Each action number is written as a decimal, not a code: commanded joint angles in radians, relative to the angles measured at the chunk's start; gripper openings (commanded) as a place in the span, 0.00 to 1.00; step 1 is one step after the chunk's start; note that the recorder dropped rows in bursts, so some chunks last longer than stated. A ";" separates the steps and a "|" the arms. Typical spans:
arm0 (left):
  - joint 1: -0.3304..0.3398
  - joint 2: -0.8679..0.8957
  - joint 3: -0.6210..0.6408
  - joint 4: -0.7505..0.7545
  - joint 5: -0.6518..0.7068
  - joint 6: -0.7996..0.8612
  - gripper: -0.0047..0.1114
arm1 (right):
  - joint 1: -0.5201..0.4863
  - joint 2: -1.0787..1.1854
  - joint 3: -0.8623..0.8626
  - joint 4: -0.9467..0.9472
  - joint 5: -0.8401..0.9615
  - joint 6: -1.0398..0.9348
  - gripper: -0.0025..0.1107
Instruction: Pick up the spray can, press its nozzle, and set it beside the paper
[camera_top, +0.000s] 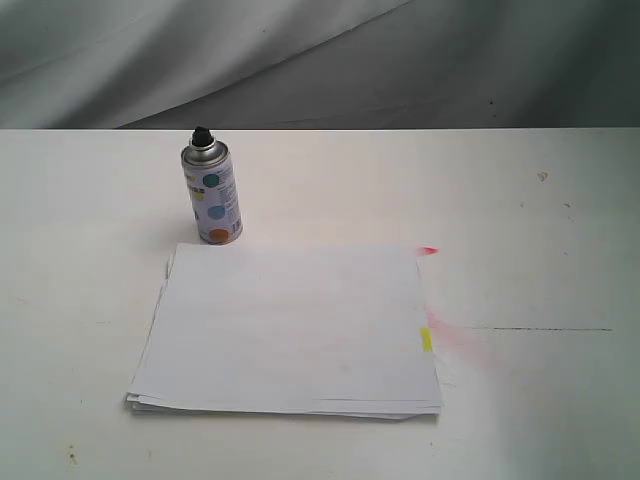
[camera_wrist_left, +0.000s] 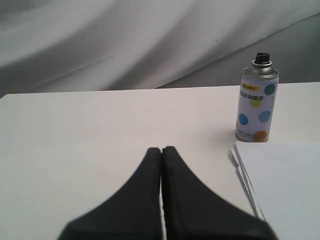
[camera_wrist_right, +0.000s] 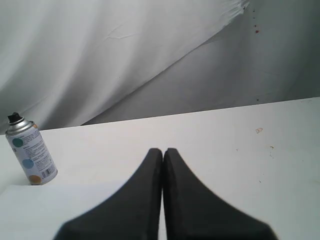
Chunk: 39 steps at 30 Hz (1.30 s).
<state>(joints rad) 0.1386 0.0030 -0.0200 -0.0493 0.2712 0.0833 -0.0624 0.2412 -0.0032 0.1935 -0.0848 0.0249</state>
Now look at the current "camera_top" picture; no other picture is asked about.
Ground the white dotted spray paint can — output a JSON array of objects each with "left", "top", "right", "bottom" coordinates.
[{"left": 181, "top": 127, "right": 243, "bottom": 245}]

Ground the white paper stack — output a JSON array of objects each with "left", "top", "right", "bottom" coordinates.
[{"left": 126, "top": 244, "right": 442, "bottom": 419}]

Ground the yellow sticky tab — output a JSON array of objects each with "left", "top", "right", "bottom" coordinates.
[{"left": 421, "top": 327, "right": 433, "bottom": 352}]

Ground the grey backdrop cloth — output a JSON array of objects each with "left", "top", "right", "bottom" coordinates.
[{"left": 1, "top": 1, "right": 639, "bottom": 129}]

